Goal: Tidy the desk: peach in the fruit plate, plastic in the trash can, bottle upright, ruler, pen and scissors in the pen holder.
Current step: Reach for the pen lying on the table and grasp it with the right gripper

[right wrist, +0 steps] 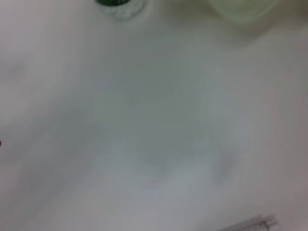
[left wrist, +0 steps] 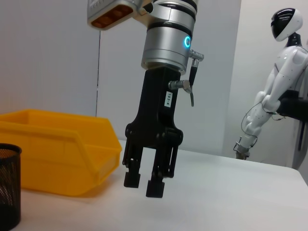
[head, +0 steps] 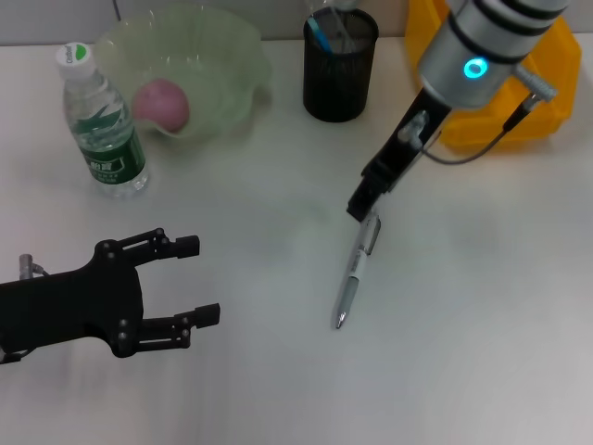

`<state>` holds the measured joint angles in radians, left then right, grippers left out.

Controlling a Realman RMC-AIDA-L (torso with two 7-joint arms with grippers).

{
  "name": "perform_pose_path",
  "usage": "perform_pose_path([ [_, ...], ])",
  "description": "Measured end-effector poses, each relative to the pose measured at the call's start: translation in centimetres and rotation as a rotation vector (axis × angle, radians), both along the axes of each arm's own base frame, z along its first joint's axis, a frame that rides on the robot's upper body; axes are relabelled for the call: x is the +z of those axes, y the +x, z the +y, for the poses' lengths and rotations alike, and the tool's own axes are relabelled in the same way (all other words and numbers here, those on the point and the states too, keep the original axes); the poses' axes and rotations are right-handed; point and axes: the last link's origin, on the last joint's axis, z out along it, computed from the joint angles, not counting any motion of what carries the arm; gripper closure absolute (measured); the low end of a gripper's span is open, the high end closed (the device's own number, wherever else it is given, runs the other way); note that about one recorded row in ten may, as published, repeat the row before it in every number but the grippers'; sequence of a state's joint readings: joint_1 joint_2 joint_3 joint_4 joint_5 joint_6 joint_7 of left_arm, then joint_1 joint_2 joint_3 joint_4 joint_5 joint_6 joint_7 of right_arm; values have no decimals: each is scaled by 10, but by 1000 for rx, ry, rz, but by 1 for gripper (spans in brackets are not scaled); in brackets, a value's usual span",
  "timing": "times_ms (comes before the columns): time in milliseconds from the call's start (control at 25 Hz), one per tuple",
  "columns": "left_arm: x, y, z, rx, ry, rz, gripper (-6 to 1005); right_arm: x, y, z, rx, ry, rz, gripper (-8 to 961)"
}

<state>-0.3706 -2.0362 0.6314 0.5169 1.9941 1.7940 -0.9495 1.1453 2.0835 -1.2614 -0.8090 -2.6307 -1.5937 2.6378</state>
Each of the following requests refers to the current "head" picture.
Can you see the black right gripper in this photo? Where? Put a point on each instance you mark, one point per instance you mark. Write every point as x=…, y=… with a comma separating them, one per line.
x=403, y=157

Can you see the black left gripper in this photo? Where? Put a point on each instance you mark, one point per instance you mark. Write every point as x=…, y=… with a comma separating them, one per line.
x=74, y=306

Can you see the clear silver ballpoint pen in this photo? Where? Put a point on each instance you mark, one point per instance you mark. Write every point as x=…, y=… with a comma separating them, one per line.
x=357, y=269

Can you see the clear green-label water bottle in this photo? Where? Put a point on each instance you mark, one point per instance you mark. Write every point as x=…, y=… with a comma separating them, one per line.
x=106, y=148

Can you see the blue safety scissors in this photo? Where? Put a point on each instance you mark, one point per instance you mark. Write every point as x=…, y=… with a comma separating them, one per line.
x=322, y=37

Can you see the transparent plastic ruler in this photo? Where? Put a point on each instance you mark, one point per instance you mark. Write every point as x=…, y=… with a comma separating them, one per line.
x=345, y=28

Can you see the pink peach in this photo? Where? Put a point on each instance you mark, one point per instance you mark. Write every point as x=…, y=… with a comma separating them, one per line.
x=162, y=104

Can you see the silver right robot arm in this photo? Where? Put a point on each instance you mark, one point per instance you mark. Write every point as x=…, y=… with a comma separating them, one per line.
x=486, y=41

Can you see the black mesh pen holder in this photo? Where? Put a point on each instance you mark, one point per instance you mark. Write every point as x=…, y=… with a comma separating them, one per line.
x=338, y=88

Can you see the translucent green fruit plate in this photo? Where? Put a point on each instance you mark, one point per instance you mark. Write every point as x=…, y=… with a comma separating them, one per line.
x=218, y=69

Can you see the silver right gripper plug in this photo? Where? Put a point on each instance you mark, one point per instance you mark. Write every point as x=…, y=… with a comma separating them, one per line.
x=412, y=129

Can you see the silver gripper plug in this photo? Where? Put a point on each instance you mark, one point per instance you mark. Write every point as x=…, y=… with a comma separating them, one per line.
x=27, y=266
x=412, y=129

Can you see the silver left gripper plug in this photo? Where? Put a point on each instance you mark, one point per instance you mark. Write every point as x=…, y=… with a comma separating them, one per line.
x=27, y=266

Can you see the yellow plastic bin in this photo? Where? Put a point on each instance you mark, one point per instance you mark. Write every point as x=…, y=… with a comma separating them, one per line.
x=556, y=120

